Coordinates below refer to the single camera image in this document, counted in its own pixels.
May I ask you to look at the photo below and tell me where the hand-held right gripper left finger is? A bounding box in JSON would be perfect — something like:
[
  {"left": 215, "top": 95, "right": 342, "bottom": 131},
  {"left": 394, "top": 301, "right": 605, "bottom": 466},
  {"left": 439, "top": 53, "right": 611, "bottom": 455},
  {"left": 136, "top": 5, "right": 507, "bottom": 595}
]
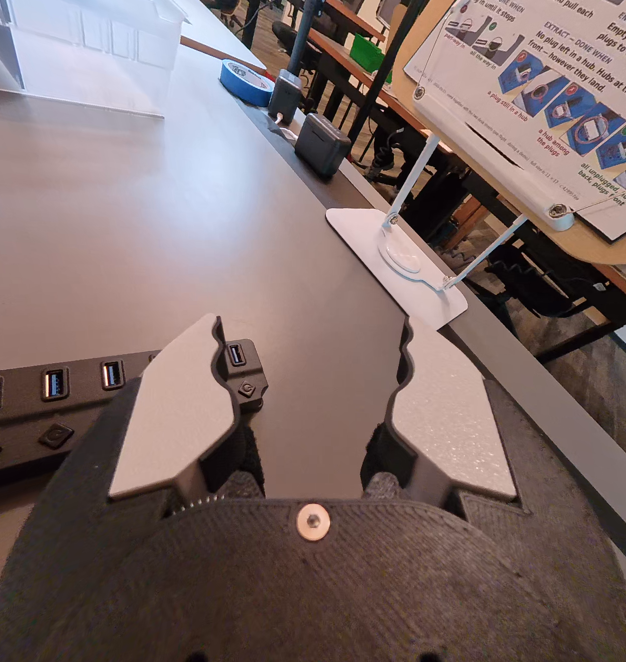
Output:
[{"left": 109, "top": 313, "right": 266, "bottom": 510}]

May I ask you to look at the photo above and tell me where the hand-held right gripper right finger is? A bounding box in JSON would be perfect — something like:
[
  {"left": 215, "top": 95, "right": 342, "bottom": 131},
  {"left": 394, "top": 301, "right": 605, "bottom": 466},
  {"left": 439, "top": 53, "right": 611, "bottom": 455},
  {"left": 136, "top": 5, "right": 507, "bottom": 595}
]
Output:
[{"left": 361, "top": 315, "right": 518, "bottom": 510}]

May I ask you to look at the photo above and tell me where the long black usb hub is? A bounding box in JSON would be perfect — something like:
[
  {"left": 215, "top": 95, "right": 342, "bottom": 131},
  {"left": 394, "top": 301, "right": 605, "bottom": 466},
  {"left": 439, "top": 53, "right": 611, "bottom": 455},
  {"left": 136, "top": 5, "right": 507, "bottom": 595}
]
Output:
[{"left": 0, "top": 339, "right": 269, "bottom": 489}]

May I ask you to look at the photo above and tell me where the clear plastic bin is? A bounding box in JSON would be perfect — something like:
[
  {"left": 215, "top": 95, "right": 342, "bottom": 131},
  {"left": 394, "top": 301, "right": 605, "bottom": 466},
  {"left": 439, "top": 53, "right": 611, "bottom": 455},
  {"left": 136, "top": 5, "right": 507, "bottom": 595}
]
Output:
[{"left": 0, "top": 0, "right": 192, "bottom": 120}]

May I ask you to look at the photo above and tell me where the black charging case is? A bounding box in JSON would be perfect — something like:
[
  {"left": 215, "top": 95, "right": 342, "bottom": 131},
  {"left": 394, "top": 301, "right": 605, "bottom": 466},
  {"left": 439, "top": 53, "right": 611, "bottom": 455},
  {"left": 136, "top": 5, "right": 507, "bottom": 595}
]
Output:
[{"left": 294, "top": 114, "right": 351, "bottom": 179}]

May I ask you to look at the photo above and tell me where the blue tape roll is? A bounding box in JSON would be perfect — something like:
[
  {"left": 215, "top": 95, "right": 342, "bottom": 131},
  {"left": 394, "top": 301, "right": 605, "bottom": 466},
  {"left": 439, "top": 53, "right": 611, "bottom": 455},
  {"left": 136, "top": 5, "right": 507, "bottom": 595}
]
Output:
[{"left": 220, "top": 58, "right": 276, "bottom": 108}]

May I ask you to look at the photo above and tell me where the dark grey power adapter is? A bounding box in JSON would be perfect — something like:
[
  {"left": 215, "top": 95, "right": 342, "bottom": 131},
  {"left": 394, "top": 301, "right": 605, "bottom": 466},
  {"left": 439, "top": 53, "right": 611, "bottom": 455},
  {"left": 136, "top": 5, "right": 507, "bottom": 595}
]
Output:
[{"left": 268, "top": 70, "right": 304, "bottom": 125}]

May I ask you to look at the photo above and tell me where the black stand pole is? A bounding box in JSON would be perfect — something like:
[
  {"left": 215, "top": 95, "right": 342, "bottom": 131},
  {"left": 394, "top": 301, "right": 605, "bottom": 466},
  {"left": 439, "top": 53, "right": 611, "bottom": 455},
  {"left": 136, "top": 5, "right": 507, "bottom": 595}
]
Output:
[
  {"left": 287, "top": 0, "right": 326, "bottom": 73},
  {"left": 346, "top": 0, "right": 430, "bottom": 146}
]

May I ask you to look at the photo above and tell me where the green plastic bin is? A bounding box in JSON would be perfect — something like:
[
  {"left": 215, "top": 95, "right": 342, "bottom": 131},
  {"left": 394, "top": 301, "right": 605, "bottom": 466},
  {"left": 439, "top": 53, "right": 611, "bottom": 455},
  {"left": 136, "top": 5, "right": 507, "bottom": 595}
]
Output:
[{"left": 350, "top": 33, "right": 392, "bottom": 83}]

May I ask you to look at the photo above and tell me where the white instruction sign stand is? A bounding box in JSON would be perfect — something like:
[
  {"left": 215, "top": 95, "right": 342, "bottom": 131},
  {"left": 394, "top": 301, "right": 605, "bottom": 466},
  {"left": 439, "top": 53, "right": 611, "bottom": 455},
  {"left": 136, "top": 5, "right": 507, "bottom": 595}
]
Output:
[{"left": 307, "top": 28, "right": 626, "bottom": 332}]

